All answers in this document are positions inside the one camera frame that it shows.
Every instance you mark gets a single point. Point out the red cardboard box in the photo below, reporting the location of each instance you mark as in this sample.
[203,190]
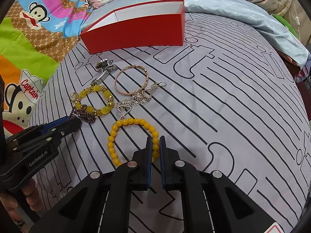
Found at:
[155,23]

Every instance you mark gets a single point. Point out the rose gold bangle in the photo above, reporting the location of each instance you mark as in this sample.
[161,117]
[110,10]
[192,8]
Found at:
[131,79]

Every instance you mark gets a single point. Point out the person's left hand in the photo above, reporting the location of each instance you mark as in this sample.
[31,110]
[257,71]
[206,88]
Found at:
[31,194]

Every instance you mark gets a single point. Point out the light blue quilt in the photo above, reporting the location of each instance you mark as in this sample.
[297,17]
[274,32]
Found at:
[270,28]

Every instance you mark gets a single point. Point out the colourful cartoon monkey blanket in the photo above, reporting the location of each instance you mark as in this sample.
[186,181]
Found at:
[35,37]

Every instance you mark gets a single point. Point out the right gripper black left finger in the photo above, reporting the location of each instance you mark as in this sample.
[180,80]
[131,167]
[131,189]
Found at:
[100,202]

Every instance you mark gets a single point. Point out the silver metal watch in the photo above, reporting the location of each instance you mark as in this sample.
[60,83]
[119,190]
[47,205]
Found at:
[104,67]

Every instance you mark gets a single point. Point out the grey line-patterned sheet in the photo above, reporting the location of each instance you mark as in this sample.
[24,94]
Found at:
[229,104]

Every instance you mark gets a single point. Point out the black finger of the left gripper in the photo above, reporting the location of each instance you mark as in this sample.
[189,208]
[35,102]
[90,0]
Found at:
[66,126]
[47,127]

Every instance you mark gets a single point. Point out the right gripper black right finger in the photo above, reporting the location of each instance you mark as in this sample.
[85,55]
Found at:
[211,202]

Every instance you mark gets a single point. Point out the green plastic object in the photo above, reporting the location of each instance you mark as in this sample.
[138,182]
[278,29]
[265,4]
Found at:
[286,24]

